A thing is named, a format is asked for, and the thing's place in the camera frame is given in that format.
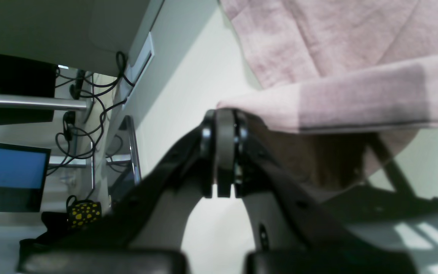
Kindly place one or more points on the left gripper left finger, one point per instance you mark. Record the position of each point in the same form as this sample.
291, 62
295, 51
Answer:
207, 134

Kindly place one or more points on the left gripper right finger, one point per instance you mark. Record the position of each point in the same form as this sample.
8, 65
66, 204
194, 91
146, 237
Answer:
230, 148

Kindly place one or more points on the pink T-shirt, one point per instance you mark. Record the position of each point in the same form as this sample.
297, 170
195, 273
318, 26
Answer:
346, 84

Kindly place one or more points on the yellow black spotted object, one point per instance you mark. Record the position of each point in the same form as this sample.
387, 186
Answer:
82, 212

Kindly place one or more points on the computer monitor blue screen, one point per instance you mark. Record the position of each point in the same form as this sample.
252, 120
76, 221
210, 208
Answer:
23, 172

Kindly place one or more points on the silver metal bar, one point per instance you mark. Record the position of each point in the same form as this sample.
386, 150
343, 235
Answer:
42, 103

